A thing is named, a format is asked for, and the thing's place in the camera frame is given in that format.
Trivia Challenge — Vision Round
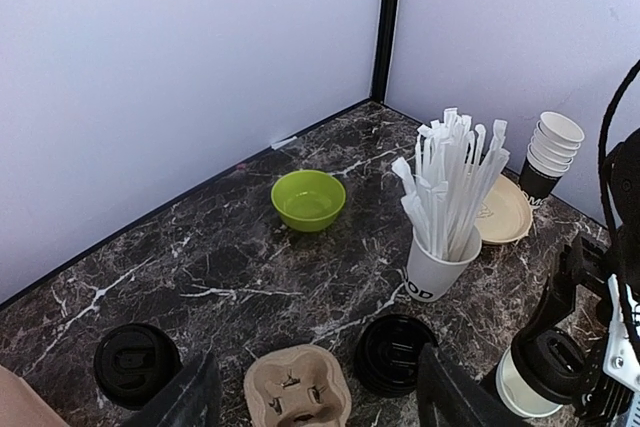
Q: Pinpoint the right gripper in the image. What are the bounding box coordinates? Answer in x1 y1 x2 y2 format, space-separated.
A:
520 234 633 422

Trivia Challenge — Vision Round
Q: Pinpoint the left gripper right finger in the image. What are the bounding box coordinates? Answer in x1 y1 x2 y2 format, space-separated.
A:
416 344 520 427

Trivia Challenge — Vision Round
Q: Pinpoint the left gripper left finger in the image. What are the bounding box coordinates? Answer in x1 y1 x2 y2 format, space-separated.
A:
121 351 222 427

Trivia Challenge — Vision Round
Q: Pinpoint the single black lid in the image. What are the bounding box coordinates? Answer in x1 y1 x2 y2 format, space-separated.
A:
93 323 182 411
511 327 586 405

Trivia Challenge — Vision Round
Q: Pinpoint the stack of black lids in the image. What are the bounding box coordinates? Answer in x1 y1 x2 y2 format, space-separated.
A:
353 314 438 398

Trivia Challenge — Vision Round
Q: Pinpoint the brown pulp cup carrier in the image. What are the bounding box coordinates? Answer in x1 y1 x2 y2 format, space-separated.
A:
244 344 352 426

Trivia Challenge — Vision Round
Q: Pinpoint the stack of paper cups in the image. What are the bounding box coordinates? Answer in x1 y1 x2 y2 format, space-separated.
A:
518 111 585 210

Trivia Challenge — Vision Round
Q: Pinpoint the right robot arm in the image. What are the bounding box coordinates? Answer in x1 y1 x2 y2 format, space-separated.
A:
511 65 639 426

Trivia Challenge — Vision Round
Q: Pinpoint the white cup holding straws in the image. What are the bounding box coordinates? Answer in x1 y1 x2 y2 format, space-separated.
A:
404 227 482 303

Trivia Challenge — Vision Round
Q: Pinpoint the beige plate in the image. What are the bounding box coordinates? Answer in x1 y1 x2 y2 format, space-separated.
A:
475 175 533 245

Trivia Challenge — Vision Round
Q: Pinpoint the brown paper bag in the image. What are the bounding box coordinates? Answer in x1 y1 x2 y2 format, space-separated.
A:
0 366 68 427

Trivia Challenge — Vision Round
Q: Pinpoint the bundle of white wrapped straws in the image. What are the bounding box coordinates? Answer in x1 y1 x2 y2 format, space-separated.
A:
391 107 510 262

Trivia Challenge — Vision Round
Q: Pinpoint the green bowl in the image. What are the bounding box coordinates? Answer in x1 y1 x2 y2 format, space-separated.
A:
270 169 347 233

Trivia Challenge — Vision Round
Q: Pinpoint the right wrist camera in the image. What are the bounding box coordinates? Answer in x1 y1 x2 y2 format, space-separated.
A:
602 274 639 392

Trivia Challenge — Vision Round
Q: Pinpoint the right black frame post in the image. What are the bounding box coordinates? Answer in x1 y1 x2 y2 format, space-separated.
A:
369 0 399 103

